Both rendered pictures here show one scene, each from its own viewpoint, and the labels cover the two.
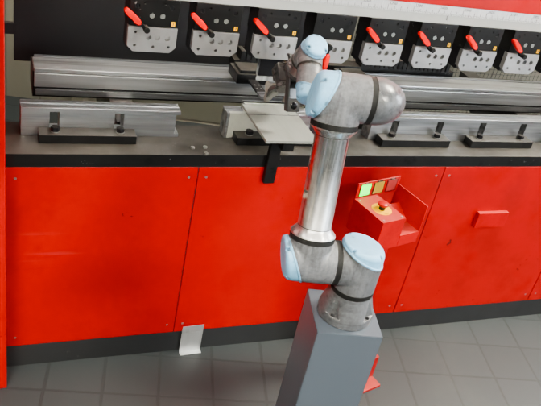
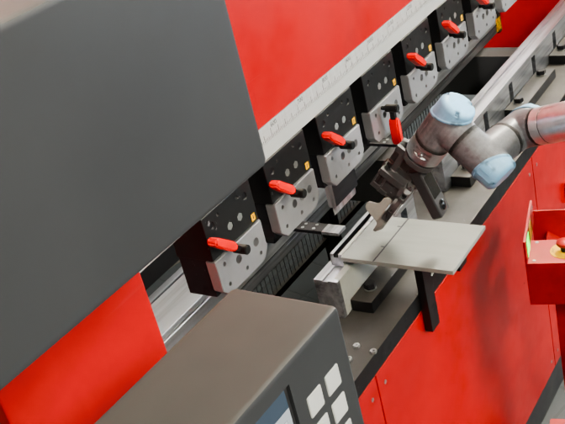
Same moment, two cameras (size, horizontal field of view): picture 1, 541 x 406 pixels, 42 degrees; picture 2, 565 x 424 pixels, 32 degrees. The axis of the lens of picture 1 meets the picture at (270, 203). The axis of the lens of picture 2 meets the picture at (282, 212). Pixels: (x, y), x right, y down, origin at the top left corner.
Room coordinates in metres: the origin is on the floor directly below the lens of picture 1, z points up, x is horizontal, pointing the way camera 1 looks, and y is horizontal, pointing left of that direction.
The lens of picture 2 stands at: (0.64, 1.06, 2.08)
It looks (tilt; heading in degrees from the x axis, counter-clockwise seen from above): 27 degrees down; 334
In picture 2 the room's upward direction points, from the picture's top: 14 degrees counter-clockwise
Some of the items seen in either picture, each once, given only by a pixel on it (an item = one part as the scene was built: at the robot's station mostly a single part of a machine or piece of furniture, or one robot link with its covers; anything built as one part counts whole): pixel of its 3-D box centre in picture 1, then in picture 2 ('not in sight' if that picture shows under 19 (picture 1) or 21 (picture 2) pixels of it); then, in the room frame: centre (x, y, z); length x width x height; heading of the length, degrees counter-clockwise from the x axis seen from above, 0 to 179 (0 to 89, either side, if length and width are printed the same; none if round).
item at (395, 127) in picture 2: (325, 57); (393, 124); (2.28, -0.07, 1.20); 0.04 x 0.02 x 0.10; 26
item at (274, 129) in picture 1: (278, 123); (412, 243); (2.14, 0.03, 1.00); 0.26 x 0.18 x 0.01; 26
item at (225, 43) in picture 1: (213, 26); (275, 182); (2.18, 0.30, 1.26); 0.15 x 0.09 x 0.17; 116
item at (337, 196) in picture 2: (271, 68); (340, 185); (2.28, 0.09, 1.13); 0.10 x 0.02 x 0.10; 116
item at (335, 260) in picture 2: (270, 106); (357, 235); (2.28, 0.08, 0.99); 0.20 x 0.03 x 0.03; 116
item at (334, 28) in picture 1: (328, 34); (367, 97); (2.35, -0.06, 1.26); 0.15 x 0.09 x 0.17; 116
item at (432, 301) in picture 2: (276, 159); (436, 288); (2.11, 0.01, 0.88); 0.14 x 0.04 x 0.22; 26
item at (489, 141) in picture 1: (498, 142); (530, 92); (2.66, -0.84, 0.89); 0.30 x 0.05 x 0.03; 116
